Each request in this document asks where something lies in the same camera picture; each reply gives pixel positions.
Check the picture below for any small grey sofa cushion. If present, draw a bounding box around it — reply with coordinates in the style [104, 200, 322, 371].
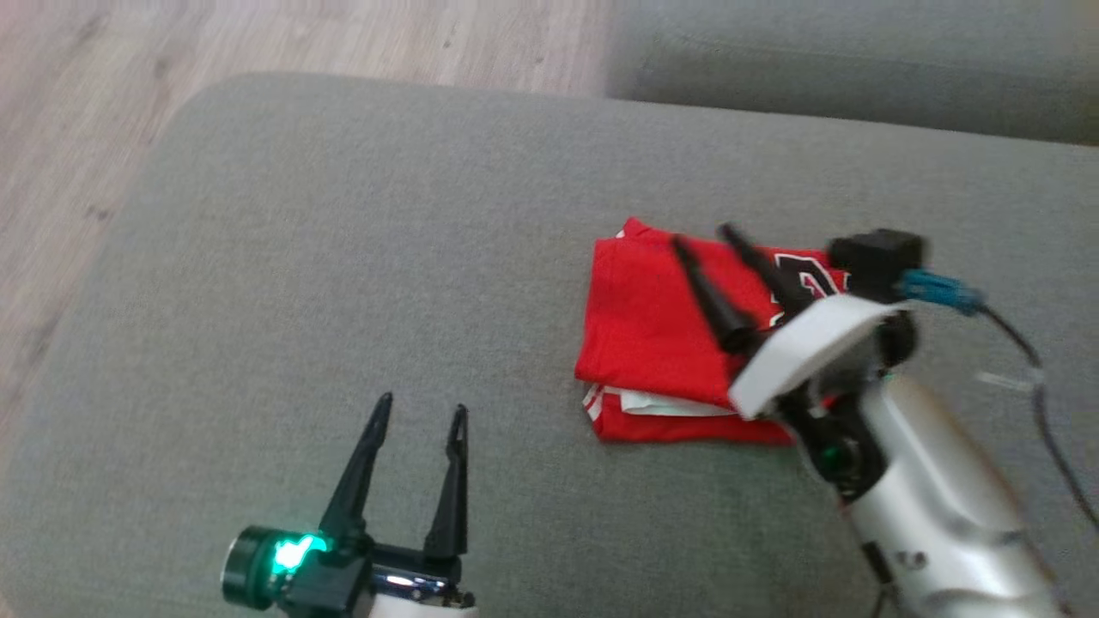
[604, 0, 1099, 147]

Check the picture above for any large grey sofa seat cushion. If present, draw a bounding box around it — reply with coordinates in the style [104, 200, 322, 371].
[0, 72, 1099, 618]

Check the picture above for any thin black cable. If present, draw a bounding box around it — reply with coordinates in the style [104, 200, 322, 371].
[977, 304, 1099, 531]

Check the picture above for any red white basketball jersey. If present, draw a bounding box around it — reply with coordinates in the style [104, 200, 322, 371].
[573, 216, 853, 446]

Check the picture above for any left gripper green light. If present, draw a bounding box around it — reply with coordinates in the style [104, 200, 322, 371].
[221, 391, 479, 618]

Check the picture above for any blue cable connector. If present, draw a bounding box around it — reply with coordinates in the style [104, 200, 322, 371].
[900, 268, 988, 316]

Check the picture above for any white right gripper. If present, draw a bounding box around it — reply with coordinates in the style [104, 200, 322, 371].
[669, 222, 918, 423]

